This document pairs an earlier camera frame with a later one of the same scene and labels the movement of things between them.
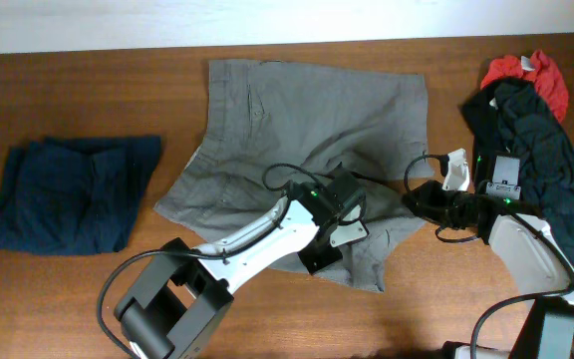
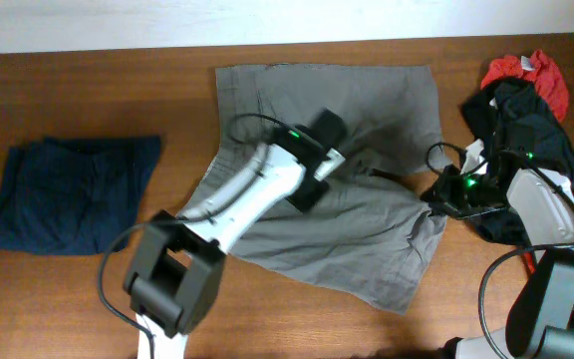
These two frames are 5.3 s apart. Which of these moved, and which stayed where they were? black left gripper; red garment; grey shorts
Moved: grey shorts; black left gripper
Stayed: red garment
